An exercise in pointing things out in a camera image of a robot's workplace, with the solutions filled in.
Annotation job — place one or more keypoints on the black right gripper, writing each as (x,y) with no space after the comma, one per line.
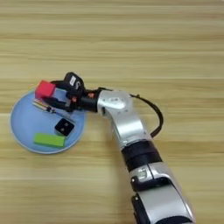
(87,102)

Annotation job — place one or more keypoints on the red cube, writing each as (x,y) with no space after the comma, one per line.
(45,89)

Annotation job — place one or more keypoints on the green rectangular block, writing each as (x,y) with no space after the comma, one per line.
(49,140)

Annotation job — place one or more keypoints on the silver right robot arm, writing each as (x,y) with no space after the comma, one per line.
(131,128)

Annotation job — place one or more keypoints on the small black box white label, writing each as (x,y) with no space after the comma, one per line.
(74,82)

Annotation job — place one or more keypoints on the black cube with white dots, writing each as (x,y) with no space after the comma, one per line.
(64,127)

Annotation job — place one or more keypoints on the round blue plate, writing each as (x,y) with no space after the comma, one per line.
(26,125)

